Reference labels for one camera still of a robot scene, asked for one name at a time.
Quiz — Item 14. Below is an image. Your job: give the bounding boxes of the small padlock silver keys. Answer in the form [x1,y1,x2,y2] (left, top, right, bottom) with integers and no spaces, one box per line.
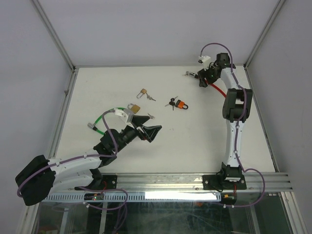
[146,94,156,101]

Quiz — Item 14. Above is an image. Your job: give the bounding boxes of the aluminium mounting rail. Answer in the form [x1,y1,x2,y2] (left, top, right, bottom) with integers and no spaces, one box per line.
[48,172,292,193]

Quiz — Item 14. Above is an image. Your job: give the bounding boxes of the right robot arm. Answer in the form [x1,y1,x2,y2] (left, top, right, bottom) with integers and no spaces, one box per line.
[197,53,253,189]

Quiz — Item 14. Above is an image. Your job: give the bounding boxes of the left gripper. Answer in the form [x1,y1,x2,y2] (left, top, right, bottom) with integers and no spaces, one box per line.
[115,116,161,153]

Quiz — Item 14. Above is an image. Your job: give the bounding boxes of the slotted cable duct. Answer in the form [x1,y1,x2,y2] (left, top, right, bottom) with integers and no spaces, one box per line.
[44,191,221,203]

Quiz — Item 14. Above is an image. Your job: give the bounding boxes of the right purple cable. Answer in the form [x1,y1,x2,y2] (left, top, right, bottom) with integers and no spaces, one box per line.
[199,43,266,208]

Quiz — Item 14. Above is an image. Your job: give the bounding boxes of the large brass padlock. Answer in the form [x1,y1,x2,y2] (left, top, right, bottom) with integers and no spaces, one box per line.
[127,103,140,114]

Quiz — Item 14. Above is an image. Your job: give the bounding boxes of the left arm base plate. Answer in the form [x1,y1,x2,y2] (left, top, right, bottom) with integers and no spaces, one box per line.
[75,175,117,191]

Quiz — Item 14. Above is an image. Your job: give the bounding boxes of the black head keys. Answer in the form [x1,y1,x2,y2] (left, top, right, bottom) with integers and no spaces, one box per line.
[165,96,177,110]

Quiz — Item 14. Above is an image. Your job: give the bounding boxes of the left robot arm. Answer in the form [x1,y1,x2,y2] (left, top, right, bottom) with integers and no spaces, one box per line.
[15,115,162,206]

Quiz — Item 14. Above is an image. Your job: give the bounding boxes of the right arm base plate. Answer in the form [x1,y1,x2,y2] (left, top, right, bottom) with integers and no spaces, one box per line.
[202,175,247,192]

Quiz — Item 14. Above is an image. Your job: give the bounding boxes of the red cable lock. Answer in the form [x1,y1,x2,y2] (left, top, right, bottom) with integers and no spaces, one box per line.
[185,71,226,97]

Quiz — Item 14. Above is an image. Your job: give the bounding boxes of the small brass padlock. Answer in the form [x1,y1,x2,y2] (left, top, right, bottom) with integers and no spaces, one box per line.
[136,89,147,99]

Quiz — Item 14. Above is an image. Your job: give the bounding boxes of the orange black padlock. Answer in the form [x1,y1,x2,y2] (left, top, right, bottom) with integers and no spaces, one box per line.
[175,99,189,110]

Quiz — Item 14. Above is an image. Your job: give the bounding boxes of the green cable lock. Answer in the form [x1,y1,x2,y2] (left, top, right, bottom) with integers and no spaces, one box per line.
[87,107,129,135]

